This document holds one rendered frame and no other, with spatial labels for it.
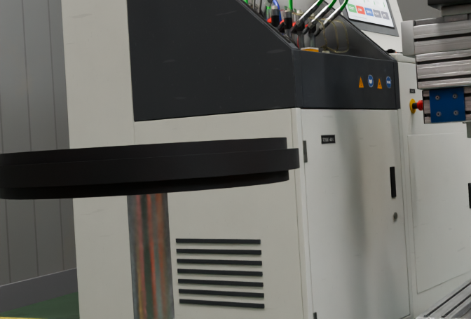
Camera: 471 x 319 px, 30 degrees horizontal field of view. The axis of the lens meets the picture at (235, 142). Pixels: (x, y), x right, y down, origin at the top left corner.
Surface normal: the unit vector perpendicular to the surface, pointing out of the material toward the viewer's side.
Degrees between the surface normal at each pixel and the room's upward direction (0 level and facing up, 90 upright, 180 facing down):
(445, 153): 90
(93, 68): 90
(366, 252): 90
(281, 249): 90
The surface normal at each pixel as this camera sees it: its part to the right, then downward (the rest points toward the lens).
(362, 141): 0.83, -0.05
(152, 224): 0.25, -0.02
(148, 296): -0.10, 0.00
